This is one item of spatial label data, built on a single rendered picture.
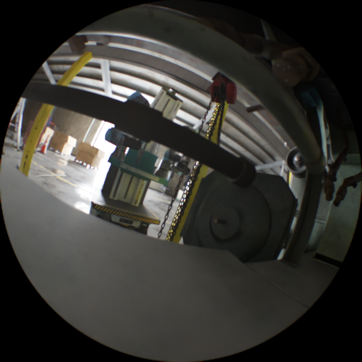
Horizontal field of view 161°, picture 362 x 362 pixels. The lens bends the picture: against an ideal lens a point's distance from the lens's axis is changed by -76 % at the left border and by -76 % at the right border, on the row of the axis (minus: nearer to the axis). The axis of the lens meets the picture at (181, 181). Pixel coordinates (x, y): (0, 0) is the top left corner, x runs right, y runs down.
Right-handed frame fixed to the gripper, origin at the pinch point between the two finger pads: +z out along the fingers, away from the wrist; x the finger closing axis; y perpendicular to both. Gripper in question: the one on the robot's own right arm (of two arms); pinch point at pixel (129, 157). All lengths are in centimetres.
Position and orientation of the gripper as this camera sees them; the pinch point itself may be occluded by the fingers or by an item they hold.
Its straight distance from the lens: 84.1
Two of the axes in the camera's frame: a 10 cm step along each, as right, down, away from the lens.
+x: -7.3, -1.9, -6.6
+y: -6.9, 2.1, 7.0
